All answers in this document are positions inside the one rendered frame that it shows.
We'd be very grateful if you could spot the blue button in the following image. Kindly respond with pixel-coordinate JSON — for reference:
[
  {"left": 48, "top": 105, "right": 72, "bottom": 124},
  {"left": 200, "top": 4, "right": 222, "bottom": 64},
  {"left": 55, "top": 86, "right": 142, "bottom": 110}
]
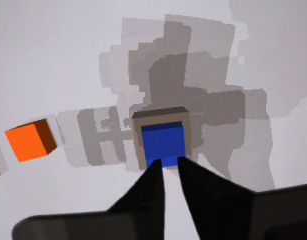
[{"left": 131, "top": 106, "right": 193, "bottom": 171}]

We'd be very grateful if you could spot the orange block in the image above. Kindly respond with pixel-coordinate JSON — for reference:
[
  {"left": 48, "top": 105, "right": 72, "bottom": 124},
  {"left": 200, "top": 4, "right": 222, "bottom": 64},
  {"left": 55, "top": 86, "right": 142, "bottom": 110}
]
[{"left": 5, "top": 119, "right": 57, "bottom": 162}]

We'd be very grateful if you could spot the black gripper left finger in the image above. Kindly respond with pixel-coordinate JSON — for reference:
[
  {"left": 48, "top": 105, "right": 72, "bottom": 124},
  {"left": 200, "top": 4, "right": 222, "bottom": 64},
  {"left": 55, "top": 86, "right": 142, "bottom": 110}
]
[{"left": 11, "top": 159, "right": 166, "bottom": 240}]

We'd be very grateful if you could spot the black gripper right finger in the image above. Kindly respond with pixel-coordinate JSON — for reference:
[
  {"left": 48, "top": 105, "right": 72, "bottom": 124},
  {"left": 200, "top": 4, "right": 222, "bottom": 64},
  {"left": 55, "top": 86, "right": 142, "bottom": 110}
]
[{"left": 177, "top": 156, "right": 307, "bottom": 240}]

